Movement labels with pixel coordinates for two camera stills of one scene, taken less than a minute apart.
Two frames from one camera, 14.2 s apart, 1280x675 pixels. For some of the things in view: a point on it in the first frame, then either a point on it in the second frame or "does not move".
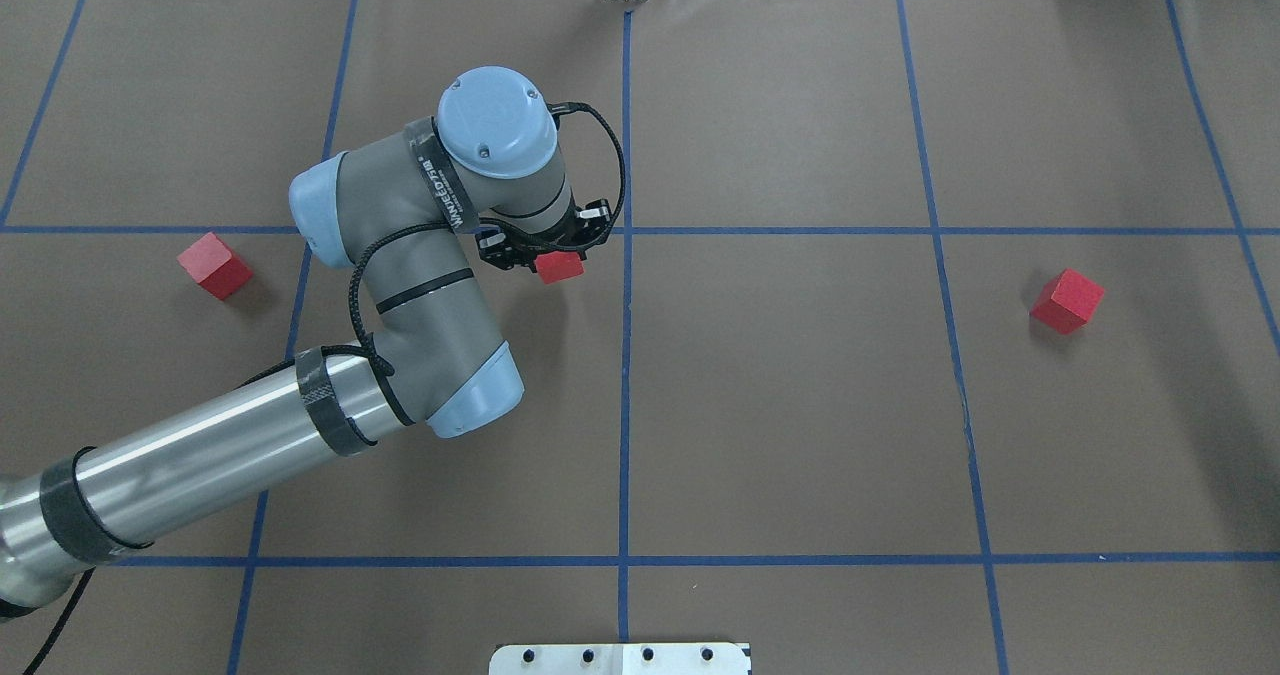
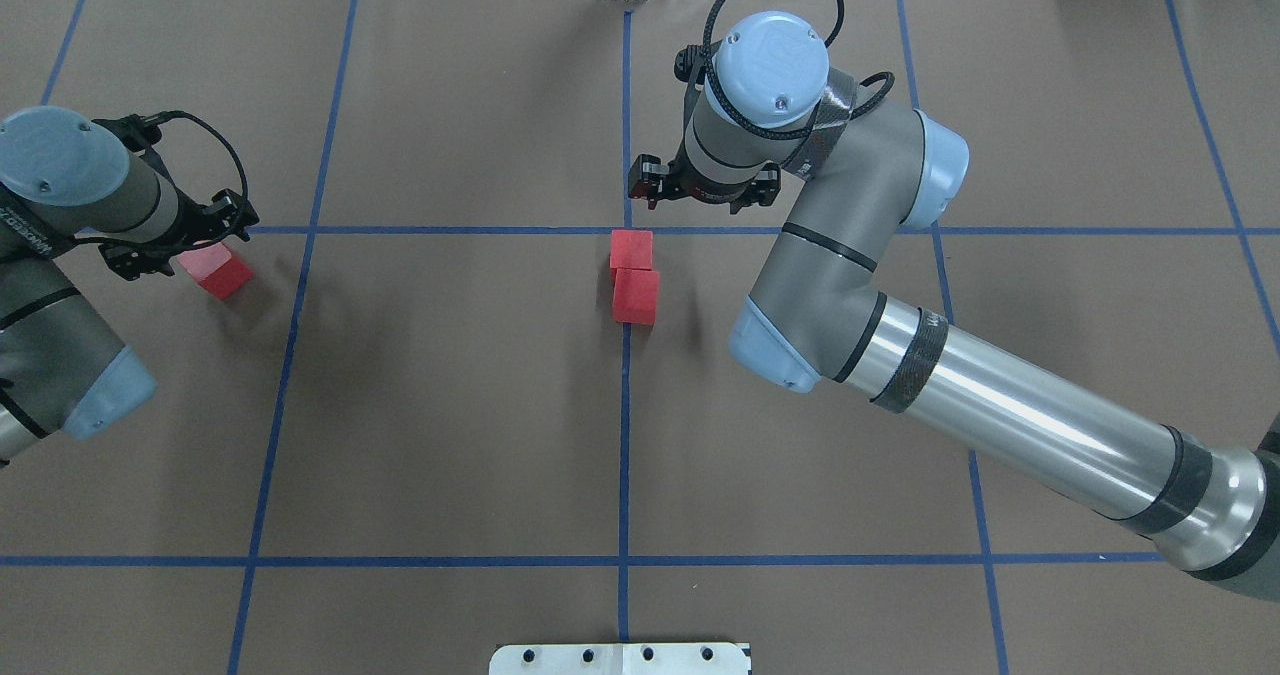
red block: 559,265 → 631,249
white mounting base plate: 619,659 does not move
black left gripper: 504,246 → 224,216
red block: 1068,301 → 636,297
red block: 215,266 does not move
